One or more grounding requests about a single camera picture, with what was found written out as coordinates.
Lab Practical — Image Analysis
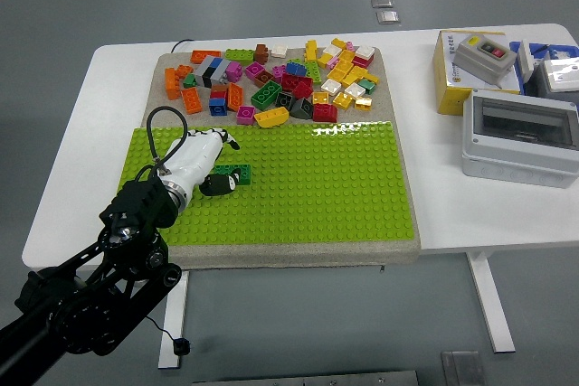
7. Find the dark grey slope brick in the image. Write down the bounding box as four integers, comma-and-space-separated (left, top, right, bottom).
289, 97, 314, 120

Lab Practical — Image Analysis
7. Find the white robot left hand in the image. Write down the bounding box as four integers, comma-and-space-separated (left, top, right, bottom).
157, 127, 242, 198

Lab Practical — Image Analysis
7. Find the grey metal floor plate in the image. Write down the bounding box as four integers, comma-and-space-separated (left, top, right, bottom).
441, 350, 486, 386

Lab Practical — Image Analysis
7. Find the grey push-button switch box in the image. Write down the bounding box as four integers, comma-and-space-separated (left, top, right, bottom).
451, 36, 517, 89

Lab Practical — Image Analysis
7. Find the lime green eight-stud brick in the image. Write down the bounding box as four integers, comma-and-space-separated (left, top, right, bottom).
224, 48, 255, 66

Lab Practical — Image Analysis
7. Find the grey white switch unit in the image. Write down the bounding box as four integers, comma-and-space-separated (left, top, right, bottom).
533, 58, 579, 100

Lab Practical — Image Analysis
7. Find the grey enclosure with clear lid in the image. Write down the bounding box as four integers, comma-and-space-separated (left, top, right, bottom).
460, 89, 579, 190

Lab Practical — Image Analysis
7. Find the dark red long brick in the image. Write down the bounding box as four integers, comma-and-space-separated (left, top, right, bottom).
280, 72, 314, 92

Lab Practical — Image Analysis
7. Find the long metal floor strip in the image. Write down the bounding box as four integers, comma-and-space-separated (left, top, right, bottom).
192, 370, 420, 386

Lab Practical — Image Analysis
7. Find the pink square brick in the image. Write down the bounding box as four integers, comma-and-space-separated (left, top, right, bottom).
235, 105, 257, 127

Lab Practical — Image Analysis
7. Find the orange eight-stud brick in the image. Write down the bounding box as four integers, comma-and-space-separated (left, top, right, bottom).
164, 67, 181, 101
190, 50, 223, 64
180, 86, 204, 116
226, 81, 245, 113

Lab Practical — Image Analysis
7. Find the yellow cardboard box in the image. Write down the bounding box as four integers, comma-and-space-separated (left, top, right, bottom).
432, 31, 526, 116

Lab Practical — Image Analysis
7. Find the lime green narrow brick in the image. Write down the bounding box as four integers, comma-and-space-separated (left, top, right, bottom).
303, 59, 322, 85

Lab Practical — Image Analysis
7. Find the grey-brown foam mat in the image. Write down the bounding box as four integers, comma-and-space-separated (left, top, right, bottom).
110, 44, 422, 272

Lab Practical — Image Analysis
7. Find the black cord with plug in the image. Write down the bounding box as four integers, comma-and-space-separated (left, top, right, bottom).
145, 316, 192, 357

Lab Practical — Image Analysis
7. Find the white table leg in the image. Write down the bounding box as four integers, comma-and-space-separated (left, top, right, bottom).
467, 250, 516, 354
157, 270, 190, 370

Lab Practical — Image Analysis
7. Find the white wall socket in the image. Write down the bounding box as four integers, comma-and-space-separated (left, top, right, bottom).
516, 39, 537, 82

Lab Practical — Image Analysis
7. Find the yellow long brick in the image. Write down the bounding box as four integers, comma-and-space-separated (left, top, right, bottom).
341, 65, 370, 88
326, 60, 354, 84

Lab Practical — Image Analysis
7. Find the black square brick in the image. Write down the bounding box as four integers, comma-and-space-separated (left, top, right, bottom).
274, 90, 298, 111

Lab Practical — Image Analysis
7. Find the grey black blue brick stack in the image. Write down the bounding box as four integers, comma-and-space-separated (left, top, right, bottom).
194, 54, 232, 89

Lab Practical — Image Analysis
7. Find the dark green eight-stud brick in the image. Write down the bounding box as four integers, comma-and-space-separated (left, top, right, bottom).
250, 80, 283, 111
212, 163, 252, 186

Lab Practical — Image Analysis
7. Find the yellow curved brick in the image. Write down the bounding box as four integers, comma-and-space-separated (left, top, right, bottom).
253, 107, 290, 129

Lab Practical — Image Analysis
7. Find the blue plastic bin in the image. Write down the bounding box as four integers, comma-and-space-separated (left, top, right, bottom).
509, 40, 579, 96

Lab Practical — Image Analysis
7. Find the lime green studded baseplate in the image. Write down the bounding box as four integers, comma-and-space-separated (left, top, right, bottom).
102, 121, 416, 249

